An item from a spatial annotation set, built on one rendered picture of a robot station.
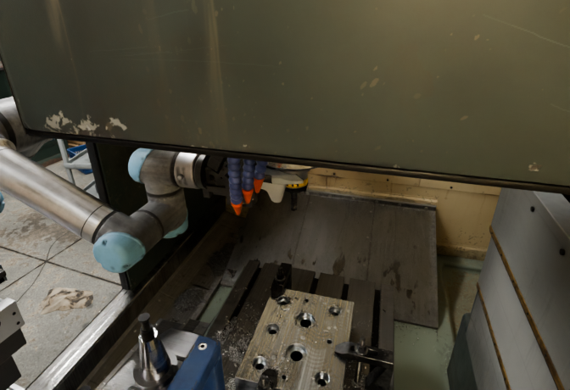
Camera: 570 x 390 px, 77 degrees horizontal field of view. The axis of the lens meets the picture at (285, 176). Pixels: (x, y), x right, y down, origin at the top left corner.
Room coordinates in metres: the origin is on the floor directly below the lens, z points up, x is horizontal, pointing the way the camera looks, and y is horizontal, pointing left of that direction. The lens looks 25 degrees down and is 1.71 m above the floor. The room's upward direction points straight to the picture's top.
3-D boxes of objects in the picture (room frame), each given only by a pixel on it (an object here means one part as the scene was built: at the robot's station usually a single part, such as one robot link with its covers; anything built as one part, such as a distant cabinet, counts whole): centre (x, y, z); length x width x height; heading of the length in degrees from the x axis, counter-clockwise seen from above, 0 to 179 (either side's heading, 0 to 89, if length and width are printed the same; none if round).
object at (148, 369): (0.36, 0.19, 1.26); 0.04 x 0.04 x 0.07
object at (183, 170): (0.65, 0.18, 1.42); 0.08 x 0.05 x 0.08; 165
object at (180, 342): (0.41, 0.18, 1.21); 0.07 x 0.05 x 0.01; 75
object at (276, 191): (0.57, 0.01, 1.42); 0.09 x 0.03 x 0.06; 61
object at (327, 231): (1.24, -0.19, 0.75); 0.89 x 0.67 x 0.26; 75
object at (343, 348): (0.56, -0.18, 0.97); 0.13 x 0.03 x 0.15; 75
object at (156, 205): (0.66, 0.26, 1.32); 0.11 x 0.08 x 0.11; 163
